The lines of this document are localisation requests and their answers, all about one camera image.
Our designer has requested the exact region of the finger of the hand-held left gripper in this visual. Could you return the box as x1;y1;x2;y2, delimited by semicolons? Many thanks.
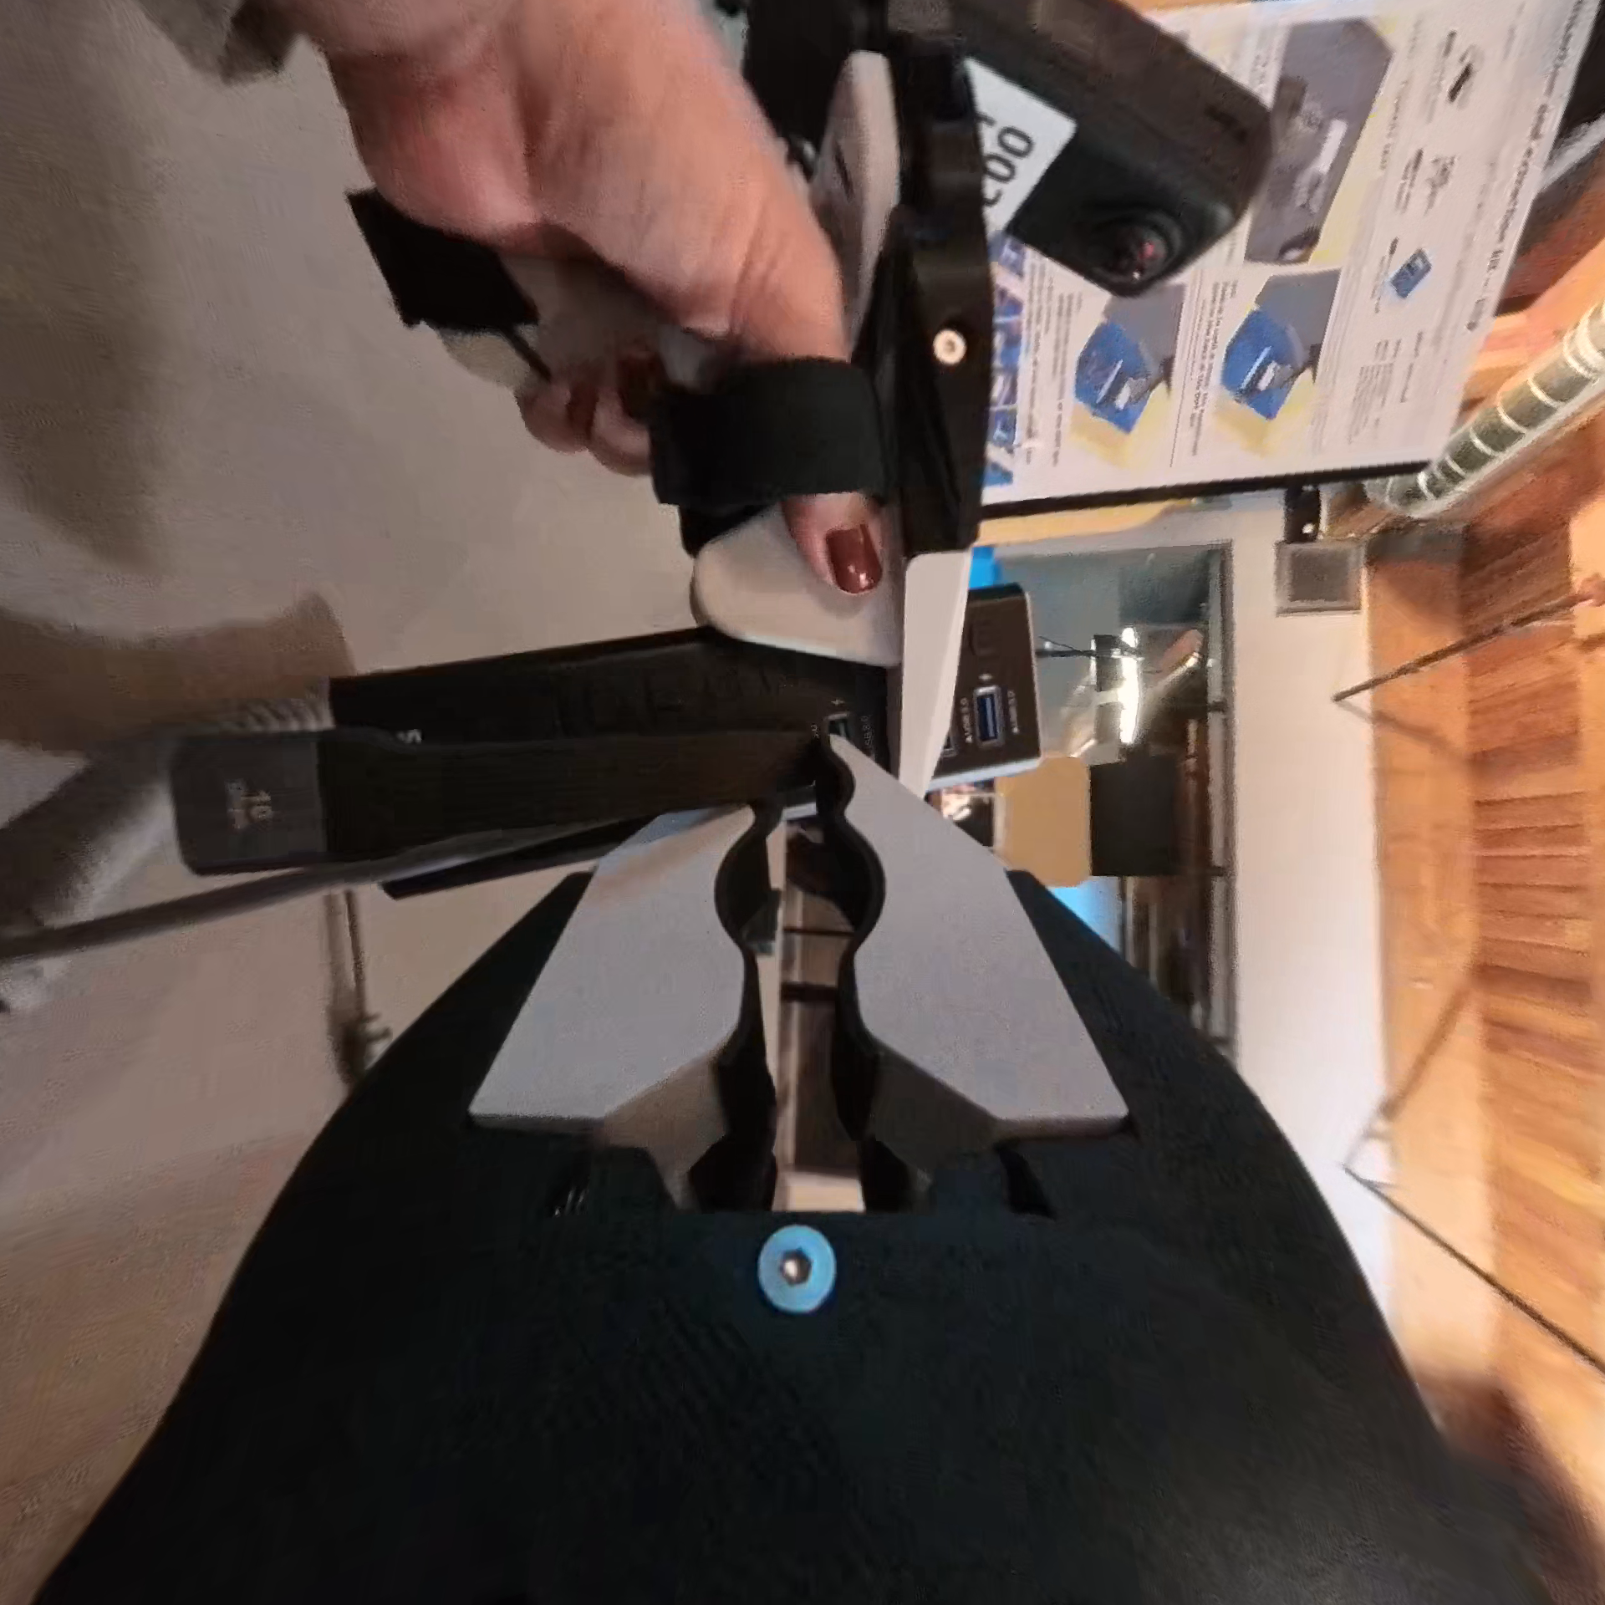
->
895;552;974;794

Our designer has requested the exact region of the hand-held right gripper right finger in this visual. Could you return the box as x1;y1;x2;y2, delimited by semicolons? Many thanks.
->
815;737;1131;1214

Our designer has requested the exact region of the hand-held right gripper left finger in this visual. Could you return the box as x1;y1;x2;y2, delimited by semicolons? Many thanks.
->
469;803;785;1212

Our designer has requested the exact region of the grey usb cable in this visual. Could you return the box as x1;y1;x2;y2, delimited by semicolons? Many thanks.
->
0;694;822;1005

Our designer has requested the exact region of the black usb hub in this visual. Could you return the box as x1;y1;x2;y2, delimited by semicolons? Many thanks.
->
329;583;1050;903

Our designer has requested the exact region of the person's left forearm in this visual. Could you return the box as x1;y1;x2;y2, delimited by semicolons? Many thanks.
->
162;0;377;84

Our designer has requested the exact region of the person's left hand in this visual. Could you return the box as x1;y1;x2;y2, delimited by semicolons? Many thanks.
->
294;0;895;600

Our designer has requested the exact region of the tan rounded board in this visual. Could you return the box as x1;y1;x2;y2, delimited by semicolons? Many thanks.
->
1000;753;1094;883

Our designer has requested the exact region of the instruction sign stand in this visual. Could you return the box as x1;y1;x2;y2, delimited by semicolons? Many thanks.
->
978;0;1605;504

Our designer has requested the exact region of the black display panel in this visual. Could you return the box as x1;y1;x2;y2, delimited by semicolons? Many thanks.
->
1089;759;1237;881

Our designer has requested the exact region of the wall air vent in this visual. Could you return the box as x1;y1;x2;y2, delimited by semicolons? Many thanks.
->
1274;541;1364;616

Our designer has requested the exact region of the silver ceiling duct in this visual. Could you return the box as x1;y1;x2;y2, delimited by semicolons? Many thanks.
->
1366;295;1605;517

